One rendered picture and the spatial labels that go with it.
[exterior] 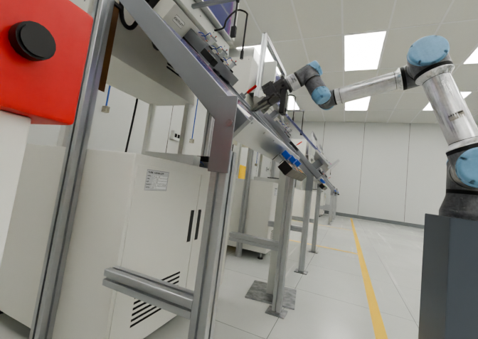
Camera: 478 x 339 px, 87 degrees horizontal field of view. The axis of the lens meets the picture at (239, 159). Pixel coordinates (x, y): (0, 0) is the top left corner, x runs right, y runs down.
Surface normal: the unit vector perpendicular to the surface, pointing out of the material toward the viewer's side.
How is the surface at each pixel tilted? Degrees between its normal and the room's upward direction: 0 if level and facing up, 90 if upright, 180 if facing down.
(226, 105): 90
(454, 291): 90
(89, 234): 90
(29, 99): 90
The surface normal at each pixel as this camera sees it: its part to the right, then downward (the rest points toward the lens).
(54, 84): 0.91, 0.07
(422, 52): -0.54, -0.27
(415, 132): -0.39, -0.14
